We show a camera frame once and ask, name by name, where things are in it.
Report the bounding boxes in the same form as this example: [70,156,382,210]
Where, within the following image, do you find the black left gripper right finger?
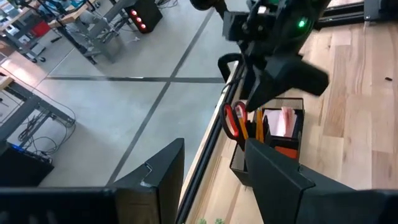
[245,139,398,224]

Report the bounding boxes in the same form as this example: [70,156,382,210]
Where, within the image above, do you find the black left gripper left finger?
[0,138,185,224]

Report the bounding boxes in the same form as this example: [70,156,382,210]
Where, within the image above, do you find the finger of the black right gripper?
[247,55,330,111]

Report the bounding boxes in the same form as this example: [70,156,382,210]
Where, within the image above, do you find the pink white sticky note pad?
[264,106,301,139]

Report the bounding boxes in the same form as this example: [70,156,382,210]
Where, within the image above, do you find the red black handled scissors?
[219,101,249,147]

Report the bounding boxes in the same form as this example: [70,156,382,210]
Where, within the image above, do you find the black mesh desk organizer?
[229,97,305,187]

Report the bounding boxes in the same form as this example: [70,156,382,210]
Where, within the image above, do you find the black equipment box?
[0,141,55,187]

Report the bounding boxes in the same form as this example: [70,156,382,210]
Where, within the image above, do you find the black box red lights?
[126,0,164,34]

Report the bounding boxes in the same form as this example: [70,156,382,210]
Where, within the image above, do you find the black floor cables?
[17,108,77,156]

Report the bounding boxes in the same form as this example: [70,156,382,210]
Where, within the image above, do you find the black aluminium table frame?
[175,0,398,224]

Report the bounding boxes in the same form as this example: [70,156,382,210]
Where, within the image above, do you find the grey metal table frame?
[0,83,77,142]

